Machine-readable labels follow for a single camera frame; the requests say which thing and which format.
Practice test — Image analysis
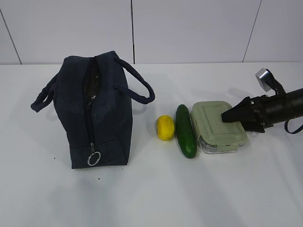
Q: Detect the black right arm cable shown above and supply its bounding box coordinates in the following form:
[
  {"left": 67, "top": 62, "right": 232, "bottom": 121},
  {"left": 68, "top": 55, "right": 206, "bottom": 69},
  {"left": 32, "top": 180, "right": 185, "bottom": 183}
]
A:
[{"left": 285, "top": 119, "right": 303, "bottom": 135}]

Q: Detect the green cucumber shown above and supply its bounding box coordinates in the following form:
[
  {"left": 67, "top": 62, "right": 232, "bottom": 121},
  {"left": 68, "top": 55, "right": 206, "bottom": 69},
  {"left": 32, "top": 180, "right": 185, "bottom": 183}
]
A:
[{"left": 175, "top": 104, "right": 197, "bottom": 159}]

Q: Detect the yellow lemon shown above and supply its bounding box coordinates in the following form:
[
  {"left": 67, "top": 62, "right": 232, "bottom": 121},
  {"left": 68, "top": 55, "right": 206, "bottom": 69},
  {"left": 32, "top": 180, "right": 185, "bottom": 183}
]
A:
[{"left": 156, "top": 115, "right": 175, "bottom": 141}]

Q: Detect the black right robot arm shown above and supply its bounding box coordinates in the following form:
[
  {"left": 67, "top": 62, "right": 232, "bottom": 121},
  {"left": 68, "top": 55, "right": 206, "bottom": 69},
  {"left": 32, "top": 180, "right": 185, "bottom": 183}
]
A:
[{"left": 221, "top": 89, "right": 303, "bottom": 133}]

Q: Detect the dark blue lunch bag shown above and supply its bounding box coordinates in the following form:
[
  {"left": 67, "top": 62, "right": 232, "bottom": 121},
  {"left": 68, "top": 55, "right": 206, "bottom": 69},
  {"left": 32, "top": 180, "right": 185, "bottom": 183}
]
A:
[{"left": 31, "top": 51, "right": 155, "bottom": 169}]

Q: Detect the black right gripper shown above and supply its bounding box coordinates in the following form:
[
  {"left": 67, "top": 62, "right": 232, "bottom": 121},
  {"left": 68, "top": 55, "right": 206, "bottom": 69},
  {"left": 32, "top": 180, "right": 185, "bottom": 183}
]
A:
[{"left": 221, "top": 95, "right": 274, "bottom": 133}]

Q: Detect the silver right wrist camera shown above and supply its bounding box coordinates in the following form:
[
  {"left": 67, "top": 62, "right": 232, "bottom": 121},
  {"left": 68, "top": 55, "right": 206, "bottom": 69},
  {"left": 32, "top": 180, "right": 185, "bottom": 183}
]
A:
[{"left": 255, "top": 68, "right": 273, "bottom": 92}]

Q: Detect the glass container green lid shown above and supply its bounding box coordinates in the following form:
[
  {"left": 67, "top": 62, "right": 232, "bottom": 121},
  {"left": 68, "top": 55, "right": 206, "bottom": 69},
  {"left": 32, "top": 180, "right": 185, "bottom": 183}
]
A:
[{"left": 190, "top": 101, "right": 248, "bottom": 154}]

